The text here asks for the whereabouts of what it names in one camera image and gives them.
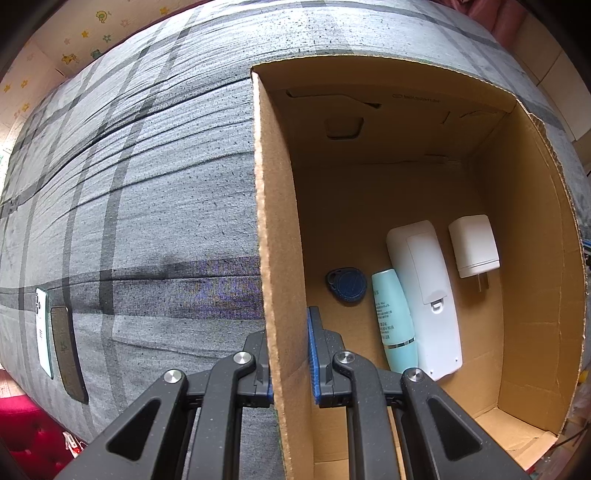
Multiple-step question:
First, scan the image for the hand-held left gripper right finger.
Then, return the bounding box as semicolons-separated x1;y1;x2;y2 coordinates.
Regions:
307;305;532;480

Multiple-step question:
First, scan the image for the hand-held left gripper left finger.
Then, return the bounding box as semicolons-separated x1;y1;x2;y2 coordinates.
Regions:
55;330;275;480

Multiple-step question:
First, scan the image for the blue key fob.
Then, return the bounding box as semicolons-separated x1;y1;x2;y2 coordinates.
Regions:
325;268;369;306

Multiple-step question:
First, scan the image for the teal cosmetic tube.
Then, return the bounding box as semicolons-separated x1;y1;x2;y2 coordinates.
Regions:
372;269;419;374

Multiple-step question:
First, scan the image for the white remote control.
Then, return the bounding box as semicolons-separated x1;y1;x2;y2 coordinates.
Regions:
386;220;463;380

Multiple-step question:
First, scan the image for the cardboard box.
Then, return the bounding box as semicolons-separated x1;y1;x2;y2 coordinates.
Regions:
249;55;587;480

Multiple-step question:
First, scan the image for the large white charger plug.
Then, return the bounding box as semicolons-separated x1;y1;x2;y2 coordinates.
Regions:
448;215;501;292

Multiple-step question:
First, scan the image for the black smartphone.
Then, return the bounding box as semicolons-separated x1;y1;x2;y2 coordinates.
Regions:
50;305;89;404

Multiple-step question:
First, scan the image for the grey plaid blanket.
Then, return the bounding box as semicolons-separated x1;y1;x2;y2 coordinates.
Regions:
0;0;583;480

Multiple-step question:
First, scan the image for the white smartphone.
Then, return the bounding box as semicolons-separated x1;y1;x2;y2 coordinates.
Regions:
35;288;55;380

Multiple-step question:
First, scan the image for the red tufted cushion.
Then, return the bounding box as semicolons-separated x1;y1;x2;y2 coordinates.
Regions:
0;369;88;480

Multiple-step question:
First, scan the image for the cream cabinet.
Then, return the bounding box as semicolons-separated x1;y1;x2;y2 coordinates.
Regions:
508;9;591;139

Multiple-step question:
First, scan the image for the pink curtain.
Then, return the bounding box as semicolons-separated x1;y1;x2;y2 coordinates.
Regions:
455;0;527;47

